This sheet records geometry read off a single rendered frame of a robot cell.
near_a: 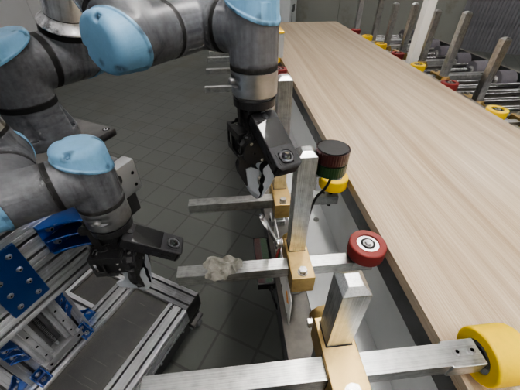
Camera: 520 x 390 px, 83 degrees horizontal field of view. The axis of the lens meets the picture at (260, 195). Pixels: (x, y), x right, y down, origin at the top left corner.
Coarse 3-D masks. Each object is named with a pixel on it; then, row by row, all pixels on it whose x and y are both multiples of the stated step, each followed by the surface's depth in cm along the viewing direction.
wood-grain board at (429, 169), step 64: (320, 64) 166; (384, 64) 166; (320, 128) 105; (384, 128) 105; (448, 128) 105; (512, 128) 105; (384, 192) 77; (448, 192) 77; (512, 192) 77; (448, 256) 61; (512, 256) 61; (448, 320) 50; (512, 320) 50
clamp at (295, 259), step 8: (288, 248) 66; (288, 256) 65; (296, 256) 65; (304, 256) 65; (288, 264) 64; (296, 264) 63; (304, 264) 63; (296, 272) 61; (312, 272) 61; (296, 280) 61; (304, 280) 61; (312, 280) 61; (296, 288) 62; (304, 288) 63; (312, 288) 63
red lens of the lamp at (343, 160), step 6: (318, 150) 51; (318, 156) 51; (324, 156) 50; (330, 156) 49; (336, 156) 49; (342, 156) 49; (348, 156) 50; (318, 162) 52; (324, 162) 51; (330, 162) 50; (336, 162) 50; (342, 162) 50
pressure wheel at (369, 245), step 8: (360, 232) 65; (368, 232) 65; (352, 240) 64; (360, 240) 64; (368, 240) 63; (376, 240) 64; (384, 240) 64; (352, 248) 62; (360, 248) 62; (368, 248) 62; (376, 248) 62; (384, 248) 62; (352, 256) 63; (360, 256) 61; (368, 256) 60; (376, 256) 60; (384, 256) 61; (360, 264) 62; (368, 264) 61; (376, 264) 62
